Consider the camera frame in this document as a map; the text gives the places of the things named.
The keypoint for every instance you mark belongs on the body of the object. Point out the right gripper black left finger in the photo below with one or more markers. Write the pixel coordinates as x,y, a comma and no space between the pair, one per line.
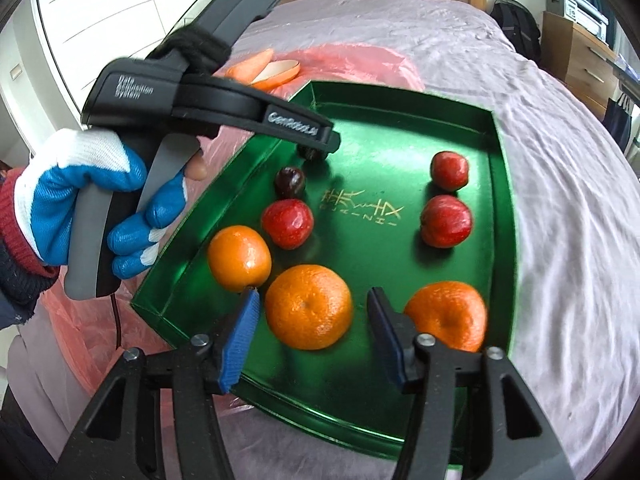
119,435

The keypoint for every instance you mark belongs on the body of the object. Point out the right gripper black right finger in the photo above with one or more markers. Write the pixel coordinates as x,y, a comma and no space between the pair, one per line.
507,434

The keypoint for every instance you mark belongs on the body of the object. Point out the orange mandarin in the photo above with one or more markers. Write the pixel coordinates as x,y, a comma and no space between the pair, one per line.
453,312
309,307

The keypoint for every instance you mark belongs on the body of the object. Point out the large orange front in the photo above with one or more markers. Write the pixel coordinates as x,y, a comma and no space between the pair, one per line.
239,257

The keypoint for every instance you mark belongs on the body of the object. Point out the orange mandarin back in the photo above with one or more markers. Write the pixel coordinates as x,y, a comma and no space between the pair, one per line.
309,307

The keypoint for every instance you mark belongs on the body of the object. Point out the red apple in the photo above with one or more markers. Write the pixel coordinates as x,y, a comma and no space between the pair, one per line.
288,223
450,171
445,222

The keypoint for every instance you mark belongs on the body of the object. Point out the dark purple plum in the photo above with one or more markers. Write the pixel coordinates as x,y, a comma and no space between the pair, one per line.
289,182

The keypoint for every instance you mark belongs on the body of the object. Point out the red sleeved left forearm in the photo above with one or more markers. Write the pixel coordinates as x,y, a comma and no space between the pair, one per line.
23,276

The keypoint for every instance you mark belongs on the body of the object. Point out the blue white gloved left hand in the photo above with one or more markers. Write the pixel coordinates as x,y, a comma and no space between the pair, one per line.
46,192

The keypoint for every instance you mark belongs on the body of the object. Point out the orange ceramic dish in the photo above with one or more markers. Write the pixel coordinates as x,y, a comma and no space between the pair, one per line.
276,74

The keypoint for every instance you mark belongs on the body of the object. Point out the white wardrobe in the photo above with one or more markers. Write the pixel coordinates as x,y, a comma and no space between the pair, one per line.
53,50

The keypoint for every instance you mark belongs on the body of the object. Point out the lilac bed cover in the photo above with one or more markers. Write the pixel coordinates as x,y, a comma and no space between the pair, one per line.
577,202

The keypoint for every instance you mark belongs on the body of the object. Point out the green metal tray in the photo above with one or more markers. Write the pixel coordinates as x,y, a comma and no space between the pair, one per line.
366,199

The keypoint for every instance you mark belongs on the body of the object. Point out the dark blue paper bag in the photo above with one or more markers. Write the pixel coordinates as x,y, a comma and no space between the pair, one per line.
617,120

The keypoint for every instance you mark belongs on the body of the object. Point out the wooden drawer cabinet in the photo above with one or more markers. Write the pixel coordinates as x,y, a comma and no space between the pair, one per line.
579,60

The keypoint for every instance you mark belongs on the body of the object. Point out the black backpack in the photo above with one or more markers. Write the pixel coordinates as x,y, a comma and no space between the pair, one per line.
519,26

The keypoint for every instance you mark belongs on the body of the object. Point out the grey printer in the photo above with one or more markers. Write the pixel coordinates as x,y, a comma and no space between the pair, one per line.
583,13

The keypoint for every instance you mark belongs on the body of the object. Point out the teal curtain right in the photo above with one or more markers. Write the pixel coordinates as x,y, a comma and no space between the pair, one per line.
604,8

